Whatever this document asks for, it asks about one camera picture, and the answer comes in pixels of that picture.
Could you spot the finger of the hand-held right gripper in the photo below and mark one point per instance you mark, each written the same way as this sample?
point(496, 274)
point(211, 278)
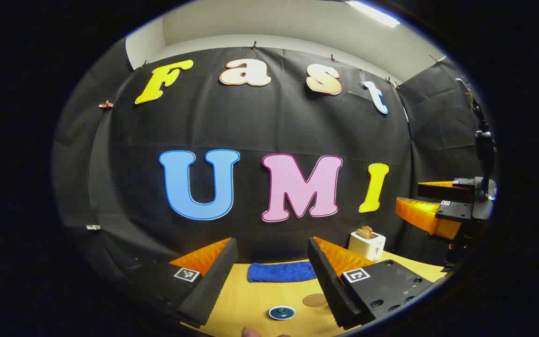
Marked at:
point(426, 216)
point(445, 192)

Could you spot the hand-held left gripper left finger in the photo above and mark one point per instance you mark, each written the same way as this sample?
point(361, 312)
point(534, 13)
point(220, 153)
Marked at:
point(213, 281)

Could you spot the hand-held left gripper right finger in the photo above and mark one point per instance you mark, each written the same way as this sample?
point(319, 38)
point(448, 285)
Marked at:
point(328, 281)

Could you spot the round brown coaster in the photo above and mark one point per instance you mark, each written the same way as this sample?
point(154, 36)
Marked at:
point(315, 300)

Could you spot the blue teacup lid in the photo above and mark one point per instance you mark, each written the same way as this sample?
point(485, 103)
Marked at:
point(282, 312)

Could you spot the blue towel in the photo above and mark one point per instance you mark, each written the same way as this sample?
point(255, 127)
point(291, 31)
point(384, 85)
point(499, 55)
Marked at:
point(281, 272)

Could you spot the white toaster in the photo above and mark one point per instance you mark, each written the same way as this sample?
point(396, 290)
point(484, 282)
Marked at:
point(367, 245)

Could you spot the toast slice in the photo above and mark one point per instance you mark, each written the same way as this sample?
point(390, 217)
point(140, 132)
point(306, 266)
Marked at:
point(366, 231)

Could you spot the white clip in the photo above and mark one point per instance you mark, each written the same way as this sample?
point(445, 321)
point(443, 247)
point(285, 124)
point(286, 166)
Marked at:
point(93, 227)

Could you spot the black backdrop cloth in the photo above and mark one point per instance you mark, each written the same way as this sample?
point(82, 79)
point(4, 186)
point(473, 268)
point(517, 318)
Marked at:
point(251, 121)

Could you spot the ceiling light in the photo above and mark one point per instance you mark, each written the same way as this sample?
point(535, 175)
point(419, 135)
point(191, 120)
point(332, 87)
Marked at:
point(375, 13)

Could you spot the red clip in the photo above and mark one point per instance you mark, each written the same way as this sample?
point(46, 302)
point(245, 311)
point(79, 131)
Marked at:
point(105, 105)

